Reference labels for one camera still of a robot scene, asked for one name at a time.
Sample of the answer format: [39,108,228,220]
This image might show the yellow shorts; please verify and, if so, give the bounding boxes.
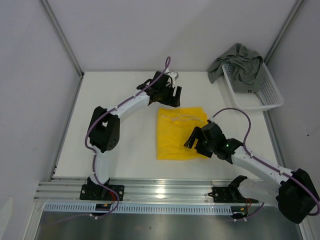
[156,107,208,161]

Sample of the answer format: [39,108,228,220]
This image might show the grey shorts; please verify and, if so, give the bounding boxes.
[207,43,264,93]

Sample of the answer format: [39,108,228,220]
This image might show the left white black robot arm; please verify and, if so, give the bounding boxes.
[80,70,182,200]

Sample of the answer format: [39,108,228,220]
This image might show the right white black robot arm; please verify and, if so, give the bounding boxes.
[184,122,320,224]

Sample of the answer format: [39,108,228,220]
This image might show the white plastic basket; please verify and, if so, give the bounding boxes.
[222,63,284,111]

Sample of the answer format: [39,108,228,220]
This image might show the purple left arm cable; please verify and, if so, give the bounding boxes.
[53,56,172,224]

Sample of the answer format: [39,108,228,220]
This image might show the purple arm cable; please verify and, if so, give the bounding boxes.
[53,56,172,224]
[212,107,320,222]

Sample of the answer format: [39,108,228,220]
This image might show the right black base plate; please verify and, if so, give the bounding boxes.
[207,186,259,204]

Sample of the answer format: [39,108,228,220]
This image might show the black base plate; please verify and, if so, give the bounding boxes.
[79,184,125,201]
[207,186,259,204]

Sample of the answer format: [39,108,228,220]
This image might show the aluminium mounting rail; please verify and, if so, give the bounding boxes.
[33,177,306,206]

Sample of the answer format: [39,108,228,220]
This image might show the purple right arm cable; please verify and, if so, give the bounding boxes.
[212,107,320,222]

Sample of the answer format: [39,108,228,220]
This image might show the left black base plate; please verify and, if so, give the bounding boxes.
[79,184,125,201]

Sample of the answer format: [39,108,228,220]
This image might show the left aluminium frame post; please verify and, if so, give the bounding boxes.
[38,0,84,78]

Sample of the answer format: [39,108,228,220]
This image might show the aluminium frame post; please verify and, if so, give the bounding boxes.
[264,0,307,65]
[38,0,84,78]

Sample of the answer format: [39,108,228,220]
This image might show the right aluminium frame post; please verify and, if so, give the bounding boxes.
[264,0,307,65]

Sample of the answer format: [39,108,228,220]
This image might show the white slotted cable duct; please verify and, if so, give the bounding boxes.
[43,202,233,216]

